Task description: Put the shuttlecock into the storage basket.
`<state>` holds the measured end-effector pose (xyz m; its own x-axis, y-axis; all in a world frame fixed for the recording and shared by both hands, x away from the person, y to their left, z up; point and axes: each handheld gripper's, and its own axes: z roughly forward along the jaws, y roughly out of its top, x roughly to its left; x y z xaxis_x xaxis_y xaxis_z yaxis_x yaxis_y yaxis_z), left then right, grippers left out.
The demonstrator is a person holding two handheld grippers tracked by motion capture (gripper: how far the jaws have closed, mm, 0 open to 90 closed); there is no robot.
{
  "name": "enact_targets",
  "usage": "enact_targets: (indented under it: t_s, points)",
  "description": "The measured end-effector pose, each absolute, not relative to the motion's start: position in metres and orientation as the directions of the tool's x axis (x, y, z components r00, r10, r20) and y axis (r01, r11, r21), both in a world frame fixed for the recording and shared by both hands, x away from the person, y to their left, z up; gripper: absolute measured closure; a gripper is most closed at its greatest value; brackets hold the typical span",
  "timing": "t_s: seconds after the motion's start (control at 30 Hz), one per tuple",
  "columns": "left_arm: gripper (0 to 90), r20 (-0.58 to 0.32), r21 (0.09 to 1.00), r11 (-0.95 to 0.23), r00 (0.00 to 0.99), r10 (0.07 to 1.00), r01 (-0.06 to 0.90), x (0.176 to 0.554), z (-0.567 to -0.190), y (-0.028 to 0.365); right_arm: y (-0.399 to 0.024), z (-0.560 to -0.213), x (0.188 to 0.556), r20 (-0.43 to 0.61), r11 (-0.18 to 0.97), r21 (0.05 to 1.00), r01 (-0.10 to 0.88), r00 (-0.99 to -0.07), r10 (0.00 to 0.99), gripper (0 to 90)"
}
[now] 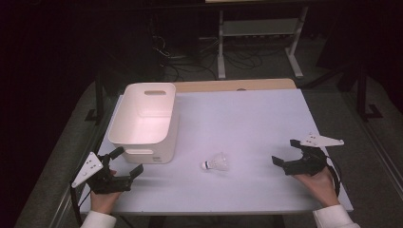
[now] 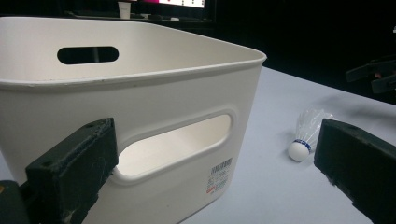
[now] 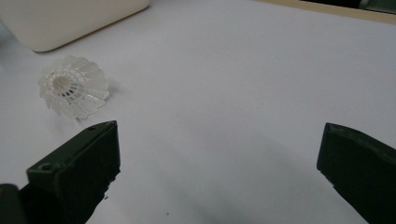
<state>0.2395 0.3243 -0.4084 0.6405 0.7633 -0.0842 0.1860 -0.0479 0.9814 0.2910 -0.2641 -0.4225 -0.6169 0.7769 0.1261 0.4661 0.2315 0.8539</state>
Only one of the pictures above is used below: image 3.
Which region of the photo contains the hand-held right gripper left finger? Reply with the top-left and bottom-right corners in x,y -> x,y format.
19,119 -> 121,224

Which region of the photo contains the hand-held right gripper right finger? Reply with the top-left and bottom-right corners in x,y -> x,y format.
316,122 -> 396,224

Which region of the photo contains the white plastic shuttlecock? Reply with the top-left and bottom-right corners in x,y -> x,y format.
37,55 -> 110,119

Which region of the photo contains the cream plastic container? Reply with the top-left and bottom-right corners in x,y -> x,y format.
0,0 -> 151,53

